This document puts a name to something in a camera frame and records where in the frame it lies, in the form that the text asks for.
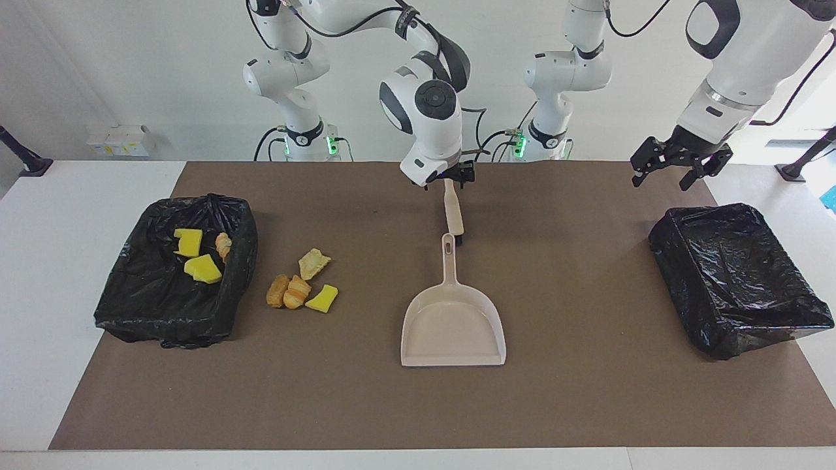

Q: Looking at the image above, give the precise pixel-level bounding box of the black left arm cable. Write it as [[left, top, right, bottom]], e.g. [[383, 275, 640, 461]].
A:
[[604, 0, 836, 126]]

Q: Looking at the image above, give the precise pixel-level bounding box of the black camera stand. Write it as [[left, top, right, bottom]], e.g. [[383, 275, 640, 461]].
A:
[[775, 126, 836, 182], [0, 124, 54, 178]]

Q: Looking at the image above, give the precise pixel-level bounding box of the black base cable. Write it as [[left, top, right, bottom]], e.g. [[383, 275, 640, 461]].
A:
[[474, 98, 543, 163], [253, 126, 288, 162]]

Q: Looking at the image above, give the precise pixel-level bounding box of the white wall box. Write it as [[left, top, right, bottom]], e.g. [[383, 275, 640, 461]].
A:
[[106, 125, 155, 157]]

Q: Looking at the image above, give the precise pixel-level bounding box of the beige plastic dustpan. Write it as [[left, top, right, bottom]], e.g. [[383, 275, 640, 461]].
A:
[[400, 233, 507, 368]]

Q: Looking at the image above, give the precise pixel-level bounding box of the small yellow sponge piece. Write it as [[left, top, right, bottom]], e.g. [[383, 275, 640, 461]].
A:
[[305, 284, 339, 314]]

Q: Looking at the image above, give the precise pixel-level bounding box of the black right base cable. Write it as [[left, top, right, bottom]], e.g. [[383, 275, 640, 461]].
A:
[[253, 126, 288, 162]]

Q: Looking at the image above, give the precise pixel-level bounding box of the striped bread roll piece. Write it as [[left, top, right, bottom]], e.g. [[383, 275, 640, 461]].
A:
[[283, 275, 313, 310]]

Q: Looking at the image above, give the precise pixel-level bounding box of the pale bread chunk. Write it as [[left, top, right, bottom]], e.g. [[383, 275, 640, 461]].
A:
[[298, 247, 332, 281]]

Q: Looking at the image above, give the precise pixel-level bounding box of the brown table mat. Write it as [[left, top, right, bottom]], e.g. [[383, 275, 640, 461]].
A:
[[49, 161, 836, 451]]

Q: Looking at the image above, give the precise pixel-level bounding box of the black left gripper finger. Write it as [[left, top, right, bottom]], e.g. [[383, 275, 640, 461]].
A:
[[679, 147, 733, 192], [630, 136, 667, 189]]

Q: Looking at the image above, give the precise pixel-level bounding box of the brown bread roll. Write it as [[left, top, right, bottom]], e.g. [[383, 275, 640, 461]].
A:
[[266, 274, 291, 309]]

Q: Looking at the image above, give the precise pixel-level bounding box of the bin lined with black bag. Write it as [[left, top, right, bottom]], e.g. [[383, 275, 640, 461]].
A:
[[93, 193, 259, 350], [648, 203, 835, 361]]

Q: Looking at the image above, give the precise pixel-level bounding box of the beige brush with black bristles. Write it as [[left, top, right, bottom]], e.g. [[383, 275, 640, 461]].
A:
[[443, 179, 466, 247]]

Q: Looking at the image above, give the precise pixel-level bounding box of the black left base cable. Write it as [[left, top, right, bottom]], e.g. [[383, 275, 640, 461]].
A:
[[474, 98, 543, 163]]

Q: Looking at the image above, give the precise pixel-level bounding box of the green and yellow sponge piece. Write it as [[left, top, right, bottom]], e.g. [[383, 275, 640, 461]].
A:
[[184, 253, 224, 285]]

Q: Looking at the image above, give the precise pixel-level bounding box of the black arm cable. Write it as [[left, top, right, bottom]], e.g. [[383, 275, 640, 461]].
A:
[[604, 0, 836, 126], [247, 0, 487, 157]]

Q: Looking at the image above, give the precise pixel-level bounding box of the notched yellow sponge piece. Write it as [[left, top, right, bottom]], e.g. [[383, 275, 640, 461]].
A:
[[172, 228, 204, 259]]

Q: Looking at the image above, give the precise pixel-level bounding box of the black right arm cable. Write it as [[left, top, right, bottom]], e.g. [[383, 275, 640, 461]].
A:
[[247, 0, 487, 157]]

